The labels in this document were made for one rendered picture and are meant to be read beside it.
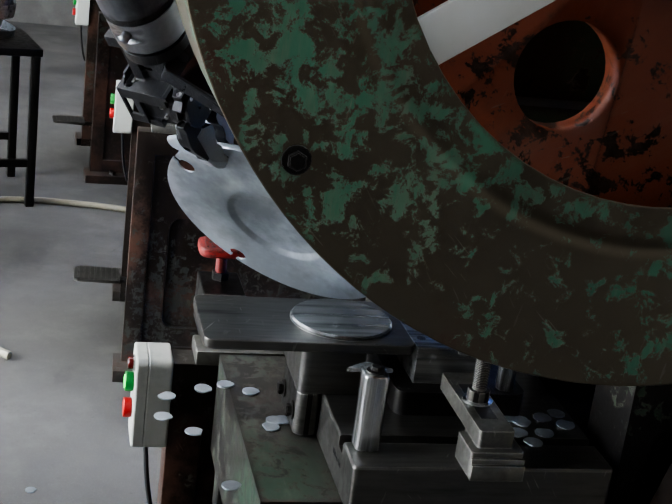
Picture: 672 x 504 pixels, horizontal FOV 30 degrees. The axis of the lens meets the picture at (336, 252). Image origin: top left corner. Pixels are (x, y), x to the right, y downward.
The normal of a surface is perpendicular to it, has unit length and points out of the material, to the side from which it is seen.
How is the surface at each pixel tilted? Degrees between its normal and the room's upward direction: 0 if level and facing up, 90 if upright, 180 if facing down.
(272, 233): 132
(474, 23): 90
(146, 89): 42
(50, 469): 0
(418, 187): 90
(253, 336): 0
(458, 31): 90
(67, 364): 0
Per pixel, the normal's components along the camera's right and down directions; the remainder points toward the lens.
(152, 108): -0.41, 0.80
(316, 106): 0.20, 0.33
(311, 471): 0.12, -0.94
